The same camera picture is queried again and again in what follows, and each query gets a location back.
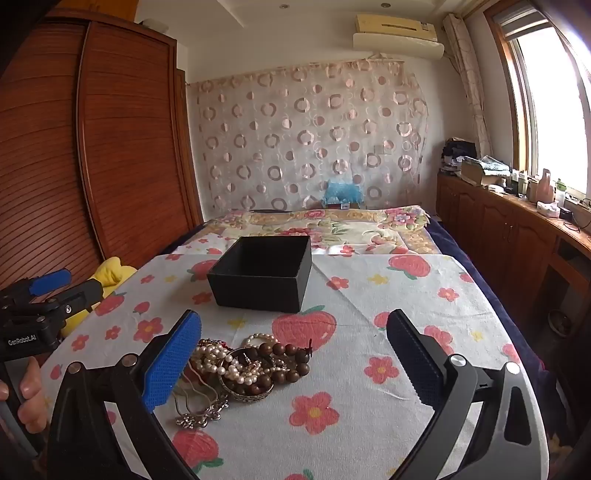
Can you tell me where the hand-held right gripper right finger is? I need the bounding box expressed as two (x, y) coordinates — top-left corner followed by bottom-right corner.
(385, 309), (550, 480)

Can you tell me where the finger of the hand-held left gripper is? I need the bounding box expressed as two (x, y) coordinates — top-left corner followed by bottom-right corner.
(28, 278), (105, 325)
(0, 269), (73, 308)

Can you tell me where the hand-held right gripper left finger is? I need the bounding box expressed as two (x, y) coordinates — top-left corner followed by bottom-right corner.
(46, 309), (204, 480)

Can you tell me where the white pearl necklace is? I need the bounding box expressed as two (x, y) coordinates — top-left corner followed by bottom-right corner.
(189, 338), (262, 386)

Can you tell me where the silver chain necklace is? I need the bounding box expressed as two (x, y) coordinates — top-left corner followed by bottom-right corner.
(174, 369), (230, 428)

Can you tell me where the silver metal bangle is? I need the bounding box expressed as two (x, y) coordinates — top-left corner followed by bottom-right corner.
(218, 346), (279, 402)

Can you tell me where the black cardboard box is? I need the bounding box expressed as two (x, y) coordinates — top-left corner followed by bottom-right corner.
(206, 235), (313, 313)

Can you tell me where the dark wooden bead bracelet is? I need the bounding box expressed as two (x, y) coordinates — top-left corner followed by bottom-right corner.
(256, 339), (315, 386)

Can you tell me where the person's left hand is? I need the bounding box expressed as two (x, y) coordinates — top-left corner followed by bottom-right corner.
(0, 357), (49, 435)

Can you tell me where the yellow plush toy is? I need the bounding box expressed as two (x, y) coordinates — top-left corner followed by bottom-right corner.
(59, 257), (139, 337)

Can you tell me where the strawberry printed cloth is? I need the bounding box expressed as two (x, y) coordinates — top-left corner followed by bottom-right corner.
(39, 251), (551, 480)

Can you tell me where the wooden wardrobe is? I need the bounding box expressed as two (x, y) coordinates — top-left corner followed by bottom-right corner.
(0, 7), (205, 296)

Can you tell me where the floral blanket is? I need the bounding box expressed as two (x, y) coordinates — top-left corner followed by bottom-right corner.
(174, 205), (443, 257)

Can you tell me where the metal bowl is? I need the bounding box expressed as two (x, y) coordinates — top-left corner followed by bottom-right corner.
(547, 308), (574, 336)

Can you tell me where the long wooden cabinet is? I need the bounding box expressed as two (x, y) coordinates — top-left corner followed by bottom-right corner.
(435, 172), (591, 374)

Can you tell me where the blue plastic bag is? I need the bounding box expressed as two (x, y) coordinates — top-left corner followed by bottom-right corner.
(322, 178), (366, 206)

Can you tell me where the pile of dark clothes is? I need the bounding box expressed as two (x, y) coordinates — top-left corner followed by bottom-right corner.
(440, 137), (479, 175)

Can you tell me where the pink bottle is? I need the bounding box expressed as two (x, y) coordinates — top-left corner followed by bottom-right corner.
(534, 168), (556, 204)

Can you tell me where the circle patterned sheer curtain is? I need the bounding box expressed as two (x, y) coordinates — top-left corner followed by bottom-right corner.
(186, 56), (429, 214)

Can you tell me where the beige window curtain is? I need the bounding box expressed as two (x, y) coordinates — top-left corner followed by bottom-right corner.
(442, 13), (493, 160)

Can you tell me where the wooden framed window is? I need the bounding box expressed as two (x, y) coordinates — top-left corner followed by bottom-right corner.
(482, 0), (591, 197)

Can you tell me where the white air conditioner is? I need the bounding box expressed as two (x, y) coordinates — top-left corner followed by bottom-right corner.
(352, 13), (447, 61)

